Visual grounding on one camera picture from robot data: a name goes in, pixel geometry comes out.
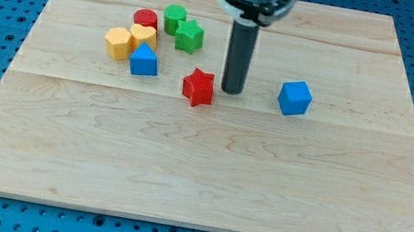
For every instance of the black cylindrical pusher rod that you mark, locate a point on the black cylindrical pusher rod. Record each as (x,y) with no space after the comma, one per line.
(239,54)

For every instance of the blue cube block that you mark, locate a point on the blue cube block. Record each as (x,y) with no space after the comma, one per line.
(294,98)

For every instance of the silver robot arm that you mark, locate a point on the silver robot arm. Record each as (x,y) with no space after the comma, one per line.
(249,16)

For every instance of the green star block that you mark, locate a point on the green star block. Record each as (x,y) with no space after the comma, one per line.
(189,36)

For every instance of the red star block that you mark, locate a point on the red star block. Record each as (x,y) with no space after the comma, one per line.
(198,87)

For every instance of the green cylinder block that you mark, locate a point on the green cylinder block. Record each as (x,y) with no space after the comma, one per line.
(173,14)

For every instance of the red cylinder block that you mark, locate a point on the red cylinder block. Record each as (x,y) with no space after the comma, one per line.
(146,18)

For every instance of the blue triangular prism block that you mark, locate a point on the blue triangular prism block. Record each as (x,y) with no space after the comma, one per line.
(143,61)

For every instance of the yellow heart block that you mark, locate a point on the yellow heart block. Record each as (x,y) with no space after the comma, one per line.
(141,34)

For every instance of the yellow hexagon block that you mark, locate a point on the yellow hexagon block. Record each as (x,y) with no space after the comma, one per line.
(117,41)

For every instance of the light wooden board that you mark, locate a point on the light wooden board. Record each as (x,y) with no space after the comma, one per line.
(79,131)

